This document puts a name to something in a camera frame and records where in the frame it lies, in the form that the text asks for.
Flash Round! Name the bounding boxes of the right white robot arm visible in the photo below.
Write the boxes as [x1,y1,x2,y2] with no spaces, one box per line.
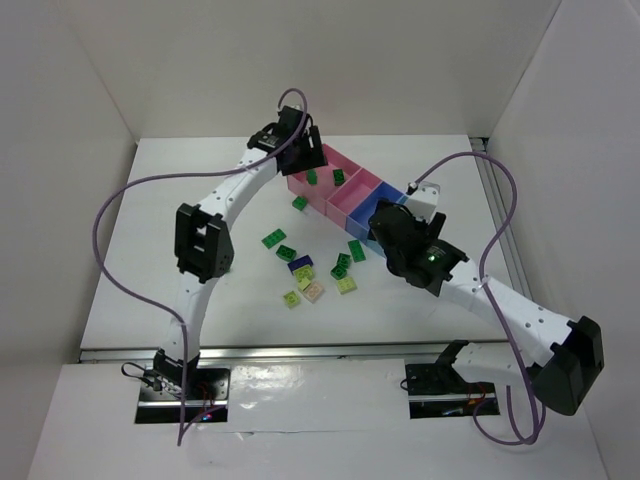
[369,200,604,416]

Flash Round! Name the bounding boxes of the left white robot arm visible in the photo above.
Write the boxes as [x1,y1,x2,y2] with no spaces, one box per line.
[153,106,327,385]

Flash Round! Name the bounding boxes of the large pink container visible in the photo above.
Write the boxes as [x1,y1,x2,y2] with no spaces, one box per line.
[286,144,360,215]

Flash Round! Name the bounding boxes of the light blue container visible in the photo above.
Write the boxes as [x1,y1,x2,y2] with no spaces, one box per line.
[366,196,416,256]

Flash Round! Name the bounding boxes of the green lego near container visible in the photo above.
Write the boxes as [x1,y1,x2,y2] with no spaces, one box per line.
[292,196,308,211]

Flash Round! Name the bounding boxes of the small pink container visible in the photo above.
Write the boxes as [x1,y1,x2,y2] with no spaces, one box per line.
[326,169,382,229]

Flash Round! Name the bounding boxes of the long green lego right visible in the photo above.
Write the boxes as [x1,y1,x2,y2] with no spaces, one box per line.
[347,240,366,263]

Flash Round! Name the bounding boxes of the dark blue container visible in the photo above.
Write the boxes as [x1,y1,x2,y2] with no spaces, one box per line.
[345,182,405,242]

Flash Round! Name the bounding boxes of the lime lego brick right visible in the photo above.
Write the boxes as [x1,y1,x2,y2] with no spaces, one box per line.
[336,276,357,295]

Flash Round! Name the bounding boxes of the lime lego brick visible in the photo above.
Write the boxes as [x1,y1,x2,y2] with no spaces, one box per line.
[293,265,315,282]
[336,276,357,295]
[283,290,301,309]

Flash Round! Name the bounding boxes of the green lego brick pair lower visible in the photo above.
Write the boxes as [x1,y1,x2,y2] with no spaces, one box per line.
[330,264,348,281]

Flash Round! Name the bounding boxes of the long green lego brick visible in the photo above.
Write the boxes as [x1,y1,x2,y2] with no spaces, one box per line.
[261,229,287,249]

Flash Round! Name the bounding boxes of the dark blue lego brick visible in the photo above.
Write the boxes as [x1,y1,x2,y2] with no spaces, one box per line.
[287,255,314,274]

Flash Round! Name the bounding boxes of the beige lego brick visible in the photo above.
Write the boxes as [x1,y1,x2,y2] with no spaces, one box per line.
[298,278,325,303]

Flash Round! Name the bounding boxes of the lime lego brick upper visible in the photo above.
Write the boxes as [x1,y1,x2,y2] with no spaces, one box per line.
[293,265,315,282]

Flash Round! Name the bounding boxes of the lime lego brick lower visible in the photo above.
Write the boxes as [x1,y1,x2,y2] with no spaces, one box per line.
[283,290,301,309]

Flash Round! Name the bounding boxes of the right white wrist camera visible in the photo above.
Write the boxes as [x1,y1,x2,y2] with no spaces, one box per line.
[404,181,440,222]

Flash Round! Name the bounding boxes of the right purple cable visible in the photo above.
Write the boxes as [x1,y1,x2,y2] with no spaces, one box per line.
[407,152,545,446]

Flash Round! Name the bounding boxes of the purple cable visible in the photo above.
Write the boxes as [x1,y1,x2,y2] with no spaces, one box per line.
[407,152,545,446]
[93,88,309,447]

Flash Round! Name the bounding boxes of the aluminium side rail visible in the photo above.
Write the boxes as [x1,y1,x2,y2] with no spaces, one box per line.
[469,137,535,320]

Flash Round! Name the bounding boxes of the aluminium front rail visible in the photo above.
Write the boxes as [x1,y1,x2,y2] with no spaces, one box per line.
[79,339,549,365]

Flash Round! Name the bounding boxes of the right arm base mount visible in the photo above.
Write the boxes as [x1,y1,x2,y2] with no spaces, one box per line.
[399,363,500,419]

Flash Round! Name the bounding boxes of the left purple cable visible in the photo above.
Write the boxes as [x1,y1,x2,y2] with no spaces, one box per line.
[93,88,309,447]

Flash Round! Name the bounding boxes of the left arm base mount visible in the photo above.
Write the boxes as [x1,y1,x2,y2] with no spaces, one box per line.
[120,363,232,425]

